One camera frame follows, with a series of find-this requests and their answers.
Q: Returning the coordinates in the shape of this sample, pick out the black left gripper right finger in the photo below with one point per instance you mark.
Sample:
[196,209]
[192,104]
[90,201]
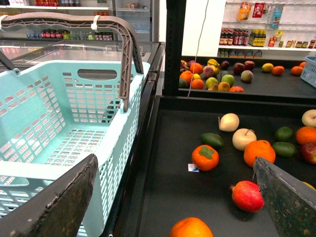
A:
[291,203]

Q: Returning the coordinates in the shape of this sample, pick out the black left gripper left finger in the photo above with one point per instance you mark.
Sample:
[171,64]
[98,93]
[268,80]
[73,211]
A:
[58,210]

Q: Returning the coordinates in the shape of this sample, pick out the yellow lemon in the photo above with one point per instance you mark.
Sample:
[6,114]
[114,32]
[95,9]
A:
[309,185]

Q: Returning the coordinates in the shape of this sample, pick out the light teal shopping basket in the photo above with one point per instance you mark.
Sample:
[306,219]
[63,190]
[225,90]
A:
[51,118]

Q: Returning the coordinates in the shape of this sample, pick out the red pomegranate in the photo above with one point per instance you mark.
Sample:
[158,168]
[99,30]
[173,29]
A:
[247,196]

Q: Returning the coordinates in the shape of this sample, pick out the green lime lower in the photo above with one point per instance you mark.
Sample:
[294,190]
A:
[284,149]

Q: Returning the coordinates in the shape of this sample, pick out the green lime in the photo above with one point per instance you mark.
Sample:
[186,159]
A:
[283,134]
[284,149]

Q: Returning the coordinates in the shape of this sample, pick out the red apple centre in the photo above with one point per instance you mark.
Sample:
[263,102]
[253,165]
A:
[308,152]

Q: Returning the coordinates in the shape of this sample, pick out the large orange front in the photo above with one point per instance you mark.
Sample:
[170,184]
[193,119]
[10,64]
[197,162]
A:
[259,149]

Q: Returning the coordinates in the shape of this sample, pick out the small mandarin orange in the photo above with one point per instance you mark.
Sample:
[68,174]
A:
[306,135]

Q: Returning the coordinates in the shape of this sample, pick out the green lime upper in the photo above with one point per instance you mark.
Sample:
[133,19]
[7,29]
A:
[283,134]

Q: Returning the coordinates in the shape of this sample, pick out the white apple front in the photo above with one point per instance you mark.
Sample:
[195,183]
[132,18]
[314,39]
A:
[242,137]

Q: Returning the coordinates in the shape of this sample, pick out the white apple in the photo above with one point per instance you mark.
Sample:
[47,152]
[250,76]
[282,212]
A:
[309,118]
[242,137]

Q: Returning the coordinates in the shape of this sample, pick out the white apple back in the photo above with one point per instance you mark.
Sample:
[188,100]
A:
[309,118]

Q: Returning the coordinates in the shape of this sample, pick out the orange persimmon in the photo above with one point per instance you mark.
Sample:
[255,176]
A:
[205,158]

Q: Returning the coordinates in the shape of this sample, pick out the dark green avocado left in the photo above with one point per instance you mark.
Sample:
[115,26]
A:
[212,139]

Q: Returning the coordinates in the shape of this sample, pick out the white onion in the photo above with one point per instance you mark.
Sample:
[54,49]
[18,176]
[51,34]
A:
[228,122]

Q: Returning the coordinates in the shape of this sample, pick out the orange at bottom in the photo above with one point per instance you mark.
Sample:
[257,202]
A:
[190,227]

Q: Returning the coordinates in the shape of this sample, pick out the blue small basket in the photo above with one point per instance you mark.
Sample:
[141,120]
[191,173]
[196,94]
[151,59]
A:
[309,71]

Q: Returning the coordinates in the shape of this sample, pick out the glass freezer chest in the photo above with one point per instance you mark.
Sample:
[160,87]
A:
[26,53]

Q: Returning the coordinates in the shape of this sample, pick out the black shelf post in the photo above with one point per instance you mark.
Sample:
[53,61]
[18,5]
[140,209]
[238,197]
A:
[175,19]

